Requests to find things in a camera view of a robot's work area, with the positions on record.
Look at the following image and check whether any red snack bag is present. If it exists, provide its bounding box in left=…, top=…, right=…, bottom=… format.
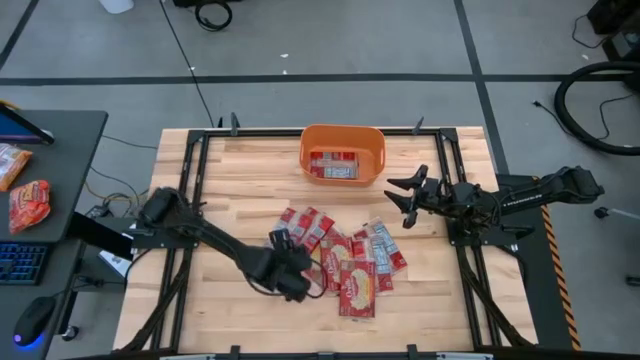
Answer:
left=8, top=179, right=53, bottom=236

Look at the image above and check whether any black computer mouse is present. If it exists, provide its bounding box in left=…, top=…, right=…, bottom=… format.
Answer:
left=12, top=295, right=58, bottom=348

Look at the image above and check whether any bundle of floor cables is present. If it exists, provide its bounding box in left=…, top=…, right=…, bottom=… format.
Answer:
left=82, top=133, right=160, bottom=221

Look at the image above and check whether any black backlit keyboard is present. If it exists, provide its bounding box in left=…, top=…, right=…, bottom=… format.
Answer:
left=0, top=241, right=51, bottom=287

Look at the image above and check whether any orange plastic basket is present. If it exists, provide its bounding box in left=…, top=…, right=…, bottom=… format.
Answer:
left=298, top=123, right=387, bottom=188

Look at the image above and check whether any orange snack bag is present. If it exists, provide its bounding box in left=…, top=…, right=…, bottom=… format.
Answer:
left=0, top=143, right=34, bottom=193

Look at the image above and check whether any white container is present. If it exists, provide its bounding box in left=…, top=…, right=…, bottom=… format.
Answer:
left=97, top=0, right=136, bottom=16

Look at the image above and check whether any coiled black cable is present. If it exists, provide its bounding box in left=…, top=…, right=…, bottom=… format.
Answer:
left=193, top=0, right=234, bottom=33

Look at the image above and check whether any black equipment box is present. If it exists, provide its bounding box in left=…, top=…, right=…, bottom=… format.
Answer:
left=585, top=0, right=640, bottom=62

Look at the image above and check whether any black cable with plug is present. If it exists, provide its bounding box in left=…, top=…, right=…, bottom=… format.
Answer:
left=531, top=92, right=640, bottom=142

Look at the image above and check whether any long black floor cable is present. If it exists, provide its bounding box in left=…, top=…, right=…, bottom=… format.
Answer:
left=158, top=0, right=217, bottom=129

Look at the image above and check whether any black office desk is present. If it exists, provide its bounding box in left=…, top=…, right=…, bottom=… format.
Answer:
left=0, top=109, right=110, bottom=360

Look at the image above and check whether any red Orville popcorn bag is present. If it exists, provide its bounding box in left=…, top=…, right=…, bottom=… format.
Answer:
left=363, top=216, right=409, bottom=274
left=298, top=211, right=337, bottom=254
left=309, top=164, right=360, bottom=180
left=338, top=258, right=378, bottom=320
left=276, top=206, right=315, bottom=242
left=351, top=236, right=397, bottom=294
left=318, top=234, right=355, bottom=297
left=309, top=150, right=359, bottom=168

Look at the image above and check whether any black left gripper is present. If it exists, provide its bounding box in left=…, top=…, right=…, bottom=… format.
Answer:
left=248, top=228, right=315, bottom=304

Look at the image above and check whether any open laptop screen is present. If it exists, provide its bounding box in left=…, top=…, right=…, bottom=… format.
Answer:
left=0, top=101, right=56, bottom=147

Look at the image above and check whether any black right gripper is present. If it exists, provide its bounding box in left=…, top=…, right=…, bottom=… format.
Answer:
left=383, top=164, right=454, bottom=230

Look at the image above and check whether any thick black hose loop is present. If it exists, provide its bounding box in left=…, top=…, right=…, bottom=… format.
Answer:
left=553, top=60, right=640, bottom=157

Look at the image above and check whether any black aluminium rig frame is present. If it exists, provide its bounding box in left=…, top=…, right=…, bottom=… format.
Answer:
left=114, top=112, right=539, bottom=360

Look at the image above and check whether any black base with hazard stripe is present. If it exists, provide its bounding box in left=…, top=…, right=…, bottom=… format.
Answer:
left=493, top=172, right=584, bottom=352

